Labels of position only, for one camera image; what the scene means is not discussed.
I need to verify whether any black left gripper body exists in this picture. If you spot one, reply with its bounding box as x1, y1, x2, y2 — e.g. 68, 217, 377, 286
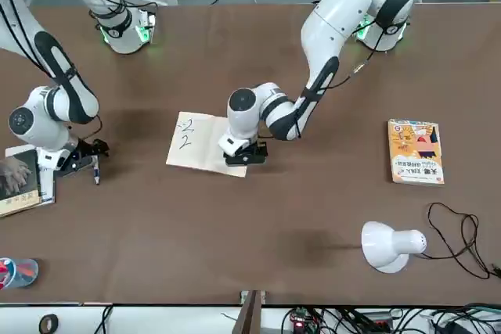
234, 140, 270, 160

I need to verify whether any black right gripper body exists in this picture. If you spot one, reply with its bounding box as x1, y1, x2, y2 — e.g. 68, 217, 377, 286
53, 141, 85, 178

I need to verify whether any cream paper notebook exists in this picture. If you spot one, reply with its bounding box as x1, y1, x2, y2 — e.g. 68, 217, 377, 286
165, 110, 248, 178

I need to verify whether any white book with blue print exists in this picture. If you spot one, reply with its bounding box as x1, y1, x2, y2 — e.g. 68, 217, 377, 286
5, 139, 57, 206

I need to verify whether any clear pen cup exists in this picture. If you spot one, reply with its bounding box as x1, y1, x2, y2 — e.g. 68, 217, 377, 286
0, 257, 41, 290

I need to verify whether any white desk lamp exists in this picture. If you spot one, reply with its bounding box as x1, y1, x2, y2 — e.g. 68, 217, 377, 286
359, 220, 428, 275

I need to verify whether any orange illustrated cover book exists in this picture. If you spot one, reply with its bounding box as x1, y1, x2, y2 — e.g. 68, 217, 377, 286
387, 117, 446, 187

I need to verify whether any small circuit board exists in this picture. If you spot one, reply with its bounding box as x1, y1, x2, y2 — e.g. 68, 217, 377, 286
287, 305, 320, 334

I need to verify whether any black tape roll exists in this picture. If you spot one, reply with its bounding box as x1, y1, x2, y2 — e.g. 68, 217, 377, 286
38, 313, 60, 333

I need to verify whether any white side desk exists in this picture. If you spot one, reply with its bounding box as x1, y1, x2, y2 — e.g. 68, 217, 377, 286
0, 301, 501, 334

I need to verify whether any black power strip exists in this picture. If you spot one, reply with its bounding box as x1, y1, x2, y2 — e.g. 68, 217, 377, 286
362, 316, 395, 331

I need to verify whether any aluminium frame post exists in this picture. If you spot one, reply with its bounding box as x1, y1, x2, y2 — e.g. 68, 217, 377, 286
234, 289, 270, 334

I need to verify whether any black lamp cable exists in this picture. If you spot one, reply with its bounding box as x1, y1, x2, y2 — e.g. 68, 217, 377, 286
418, 202, 501, 280

